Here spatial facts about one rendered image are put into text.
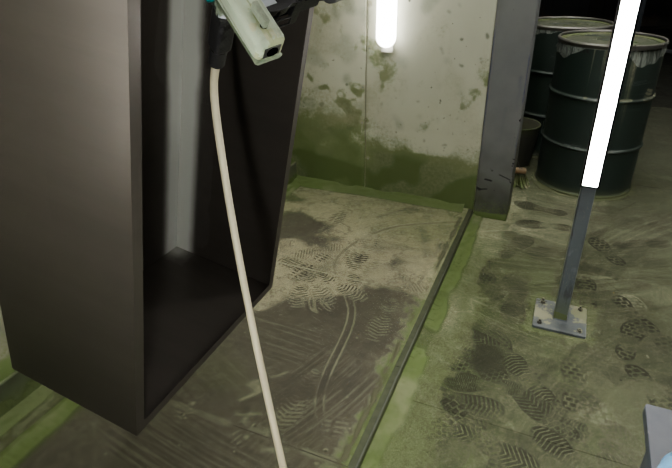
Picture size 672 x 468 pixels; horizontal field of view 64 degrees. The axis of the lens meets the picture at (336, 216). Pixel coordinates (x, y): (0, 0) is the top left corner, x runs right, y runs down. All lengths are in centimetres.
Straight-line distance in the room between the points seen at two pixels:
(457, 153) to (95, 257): 228
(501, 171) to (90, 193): 236
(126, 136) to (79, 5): 18
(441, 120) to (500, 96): 33
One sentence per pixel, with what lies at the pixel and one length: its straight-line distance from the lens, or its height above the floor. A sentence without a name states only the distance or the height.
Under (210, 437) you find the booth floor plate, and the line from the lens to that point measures 182.
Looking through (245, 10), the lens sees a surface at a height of 131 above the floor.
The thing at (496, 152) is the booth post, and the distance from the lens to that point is 295.
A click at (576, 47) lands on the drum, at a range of 334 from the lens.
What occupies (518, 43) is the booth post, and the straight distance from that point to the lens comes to 281.
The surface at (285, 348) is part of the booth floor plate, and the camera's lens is 207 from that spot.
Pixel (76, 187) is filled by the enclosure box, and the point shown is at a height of 104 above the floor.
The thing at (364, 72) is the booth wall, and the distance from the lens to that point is 302.
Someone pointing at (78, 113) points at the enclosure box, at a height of 117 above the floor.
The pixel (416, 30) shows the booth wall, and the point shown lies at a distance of 290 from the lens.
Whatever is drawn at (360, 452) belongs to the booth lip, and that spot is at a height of 4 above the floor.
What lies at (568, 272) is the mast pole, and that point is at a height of 24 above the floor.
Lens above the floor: 139
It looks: 27 degrees down
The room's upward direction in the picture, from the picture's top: 1 degrees counter-clockwise
